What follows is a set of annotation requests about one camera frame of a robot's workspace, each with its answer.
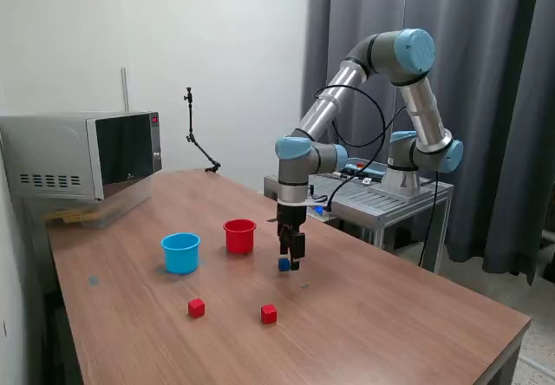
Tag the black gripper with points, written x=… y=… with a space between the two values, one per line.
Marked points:
x=290 y=218

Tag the blue cube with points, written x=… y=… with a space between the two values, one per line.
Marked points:
x=284 y=265

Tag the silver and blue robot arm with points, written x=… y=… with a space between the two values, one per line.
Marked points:
x=412 y=51

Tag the red plastic cup bin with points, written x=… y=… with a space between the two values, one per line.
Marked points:
x=239 y=235

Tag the blue plastic cup bin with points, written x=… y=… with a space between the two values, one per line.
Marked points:
x=181 y=255

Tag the red cube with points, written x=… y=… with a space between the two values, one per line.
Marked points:
x=196 y=308
x=269 y=314

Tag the small QR code tag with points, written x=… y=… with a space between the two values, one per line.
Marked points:
x=367 y=180

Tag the aluminium profile robot stand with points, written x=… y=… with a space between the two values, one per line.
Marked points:
x=390 y=211

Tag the blue grey teach pendant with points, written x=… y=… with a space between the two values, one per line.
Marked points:
x=368 y=170

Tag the aluminium robot mounting plate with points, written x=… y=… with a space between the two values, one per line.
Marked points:
x=416 y=192

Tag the light wooden pieces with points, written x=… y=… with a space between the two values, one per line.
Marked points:
x=69 y=217

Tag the dark grey curtain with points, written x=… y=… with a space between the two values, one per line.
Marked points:
x=477 y=120

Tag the silver microwave oven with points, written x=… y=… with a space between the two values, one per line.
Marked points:
x=52 y=151

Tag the small silver wrist camera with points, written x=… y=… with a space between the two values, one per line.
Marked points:
x=320 y=208

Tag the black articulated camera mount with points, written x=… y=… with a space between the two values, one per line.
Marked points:
x=191 y=120

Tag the white wall conduit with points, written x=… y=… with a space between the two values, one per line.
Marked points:
x=125 y=90

